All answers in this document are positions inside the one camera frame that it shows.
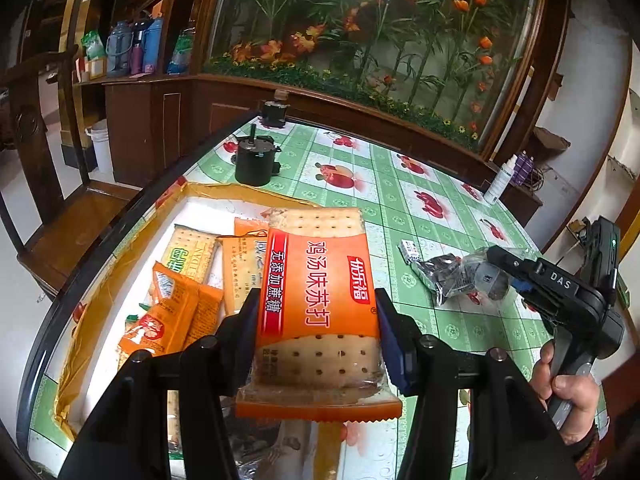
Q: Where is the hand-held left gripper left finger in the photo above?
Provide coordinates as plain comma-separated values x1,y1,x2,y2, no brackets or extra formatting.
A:
57,287,263,480

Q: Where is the dark clear snack packet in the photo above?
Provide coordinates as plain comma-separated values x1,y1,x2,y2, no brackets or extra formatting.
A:
434,247,526,308
412,255,463,293

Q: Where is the dark wooden chair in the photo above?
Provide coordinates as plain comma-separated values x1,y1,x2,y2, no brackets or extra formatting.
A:
0,45,143,301

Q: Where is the white bucket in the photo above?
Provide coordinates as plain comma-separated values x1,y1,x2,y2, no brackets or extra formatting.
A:
86,119,113,175

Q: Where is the yellow green cracker packet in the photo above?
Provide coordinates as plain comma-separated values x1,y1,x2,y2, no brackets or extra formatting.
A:
160,225,218,286

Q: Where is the orange cracker packet red stripe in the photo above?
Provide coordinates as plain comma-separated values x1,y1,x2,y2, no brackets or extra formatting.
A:
235,207,403,423

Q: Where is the green white bag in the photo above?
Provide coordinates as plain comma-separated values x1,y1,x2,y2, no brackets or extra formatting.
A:
81,30,107,61

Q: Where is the silver foil snack packet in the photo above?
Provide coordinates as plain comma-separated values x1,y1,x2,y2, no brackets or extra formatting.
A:
225,420,301,480

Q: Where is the grey blue jug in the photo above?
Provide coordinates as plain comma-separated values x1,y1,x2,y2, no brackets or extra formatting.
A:
106,21,133,78

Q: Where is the person's right hand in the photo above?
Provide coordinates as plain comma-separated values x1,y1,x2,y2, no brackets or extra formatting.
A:
530,340,603,446

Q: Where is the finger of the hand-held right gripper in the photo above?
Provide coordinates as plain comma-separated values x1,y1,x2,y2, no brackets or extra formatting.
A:
510,280,556,321
486,244,541,281

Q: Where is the white spray bottle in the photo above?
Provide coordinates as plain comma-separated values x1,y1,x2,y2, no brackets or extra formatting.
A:
482,156,518,206

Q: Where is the dark purple flask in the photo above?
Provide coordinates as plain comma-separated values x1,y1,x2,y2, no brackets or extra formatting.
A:
130,22,147,76

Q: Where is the orange snack packet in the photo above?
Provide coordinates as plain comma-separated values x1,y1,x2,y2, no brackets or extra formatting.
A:
234,216,271,241

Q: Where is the flower glass panel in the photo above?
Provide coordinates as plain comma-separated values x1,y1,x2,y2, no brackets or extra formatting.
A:
202,0,546,153

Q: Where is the black motor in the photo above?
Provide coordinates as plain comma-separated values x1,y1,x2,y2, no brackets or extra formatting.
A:
260,89,291,128
231,124,282,187

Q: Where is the blue bottle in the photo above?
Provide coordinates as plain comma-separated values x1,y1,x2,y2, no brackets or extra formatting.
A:
142,17,164,75

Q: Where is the clear cracker packet green edge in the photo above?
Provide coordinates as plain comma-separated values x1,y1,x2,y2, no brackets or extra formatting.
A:
165,390,184,461

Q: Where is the yellow taped foam box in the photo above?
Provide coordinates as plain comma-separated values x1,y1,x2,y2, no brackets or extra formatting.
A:
52,180,361,480

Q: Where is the orange biscuit packet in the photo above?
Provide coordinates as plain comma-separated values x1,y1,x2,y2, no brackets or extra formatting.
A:
117,305,193,361

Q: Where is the brown cardboard box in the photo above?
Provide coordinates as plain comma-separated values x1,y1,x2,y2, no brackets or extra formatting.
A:
530,126,571,153

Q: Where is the pale orange cracker packet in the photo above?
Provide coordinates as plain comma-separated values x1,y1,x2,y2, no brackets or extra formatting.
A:
217,234,268,316

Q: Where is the dark wooden cabinet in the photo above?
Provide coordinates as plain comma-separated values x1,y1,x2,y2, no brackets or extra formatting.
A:
15,0,571,196

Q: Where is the person's right forearm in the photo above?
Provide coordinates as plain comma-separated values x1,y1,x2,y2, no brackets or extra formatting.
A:
570,420,608,480

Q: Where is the green blue bag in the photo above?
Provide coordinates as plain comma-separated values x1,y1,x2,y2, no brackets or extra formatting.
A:
167,27,193,76

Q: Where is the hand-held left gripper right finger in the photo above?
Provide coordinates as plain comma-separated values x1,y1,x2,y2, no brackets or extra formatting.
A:
374,287,583,480

